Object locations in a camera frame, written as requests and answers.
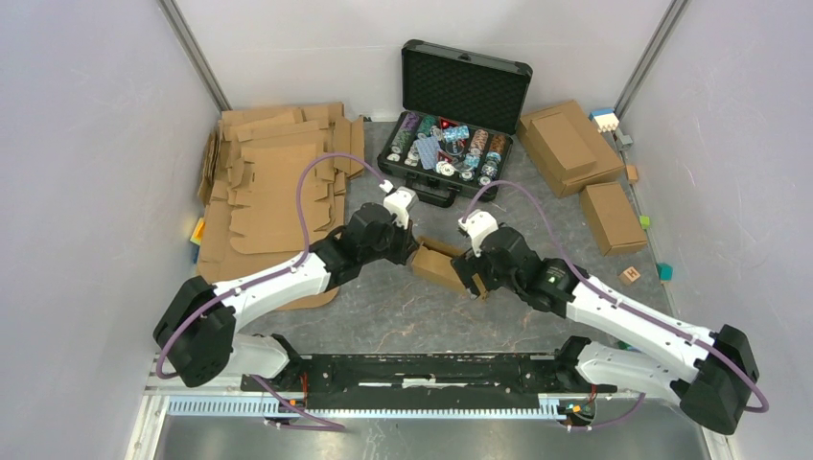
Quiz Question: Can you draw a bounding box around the black poker chip case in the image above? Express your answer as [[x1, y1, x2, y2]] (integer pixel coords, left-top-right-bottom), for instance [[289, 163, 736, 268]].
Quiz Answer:
[[377, 39, 533, 208]]

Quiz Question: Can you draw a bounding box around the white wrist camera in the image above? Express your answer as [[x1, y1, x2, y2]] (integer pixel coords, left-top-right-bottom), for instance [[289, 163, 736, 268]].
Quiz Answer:
[[379, 179, 419, 229], [457, 209, 499, 257]]

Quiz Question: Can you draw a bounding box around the small folded cardboard box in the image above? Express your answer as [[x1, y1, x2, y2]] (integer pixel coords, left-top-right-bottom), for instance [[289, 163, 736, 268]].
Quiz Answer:
[[579, 182, 647, 256]]

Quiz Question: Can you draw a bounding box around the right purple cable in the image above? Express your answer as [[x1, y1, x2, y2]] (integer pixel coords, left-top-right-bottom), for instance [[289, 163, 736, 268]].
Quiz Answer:
[[462, 180, 770, 433]]

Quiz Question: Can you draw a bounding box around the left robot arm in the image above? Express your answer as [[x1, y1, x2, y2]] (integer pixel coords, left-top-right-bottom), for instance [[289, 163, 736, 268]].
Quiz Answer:
[[153, 202, 417, 391]]

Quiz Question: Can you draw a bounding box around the purple cable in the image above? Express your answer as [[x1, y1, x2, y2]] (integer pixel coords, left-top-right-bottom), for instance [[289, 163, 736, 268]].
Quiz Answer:
[[155, 151, 392, 433], [462, 180, 770, 433]]

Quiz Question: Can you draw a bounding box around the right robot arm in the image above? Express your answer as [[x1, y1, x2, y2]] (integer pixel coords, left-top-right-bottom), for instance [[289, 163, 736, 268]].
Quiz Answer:
[[453, 224, 759, 435]]

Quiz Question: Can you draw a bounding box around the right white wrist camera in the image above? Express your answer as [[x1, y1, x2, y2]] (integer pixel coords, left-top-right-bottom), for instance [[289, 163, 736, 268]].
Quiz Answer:
[[457, 209, 499, 257]]

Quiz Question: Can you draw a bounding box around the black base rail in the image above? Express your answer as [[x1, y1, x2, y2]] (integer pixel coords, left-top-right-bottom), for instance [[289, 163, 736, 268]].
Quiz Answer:
[[269, 353, 617, 410]]

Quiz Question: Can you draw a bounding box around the teal cube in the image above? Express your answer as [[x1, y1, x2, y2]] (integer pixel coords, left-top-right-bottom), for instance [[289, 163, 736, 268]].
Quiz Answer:
[[656, 263, 674, 283]]

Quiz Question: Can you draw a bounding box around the wooden letter H cube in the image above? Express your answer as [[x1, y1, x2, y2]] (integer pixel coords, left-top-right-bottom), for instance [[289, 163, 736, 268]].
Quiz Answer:
[[618, 266, 641, 286]]

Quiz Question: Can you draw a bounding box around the small wooden cube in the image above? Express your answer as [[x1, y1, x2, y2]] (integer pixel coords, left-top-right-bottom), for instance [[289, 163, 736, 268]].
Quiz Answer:
[[625, 165, 639, 184]]

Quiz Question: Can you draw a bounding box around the large folded cardboard box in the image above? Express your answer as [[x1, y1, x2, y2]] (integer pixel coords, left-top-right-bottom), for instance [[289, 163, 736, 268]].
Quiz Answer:
[[517, 100, 624, 197]]

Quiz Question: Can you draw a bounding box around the grey toy block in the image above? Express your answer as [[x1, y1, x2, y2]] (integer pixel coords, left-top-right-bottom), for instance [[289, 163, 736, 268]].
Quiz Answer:
[[614, 133, 634, 152]]

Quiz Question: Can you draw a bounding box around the blue white toy block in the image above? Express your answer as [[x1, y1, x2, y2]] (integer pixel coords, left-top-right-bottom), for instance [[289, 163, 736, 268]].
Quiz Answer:
[[589, 108, 620, 133]]

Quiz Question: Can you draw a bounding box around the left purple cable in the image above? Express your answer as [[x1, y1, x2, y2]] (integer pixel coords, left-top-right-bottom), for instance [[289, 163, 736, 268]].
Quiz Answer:
[[155, 151, 392, 433]]

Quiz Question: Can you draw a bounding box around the orange yellow block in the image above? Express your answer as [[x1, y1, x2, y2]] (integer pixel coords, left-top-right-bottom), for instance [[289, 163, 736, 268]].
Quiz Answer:
[[189, 217, 205, 264]]

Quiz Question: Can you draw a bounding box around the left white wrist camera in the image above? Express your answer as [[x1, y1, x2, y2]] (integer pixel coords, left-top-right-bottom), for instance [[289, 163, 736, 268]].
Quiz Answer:
[[379, 179, 419, 229]]

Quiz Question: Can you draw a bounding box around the stack of flat cardboard blanks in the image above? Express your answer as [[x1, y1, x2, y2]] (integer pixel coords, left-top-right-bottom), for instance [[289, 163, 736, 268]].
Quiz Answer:
[[197, 102, 364, 284]]

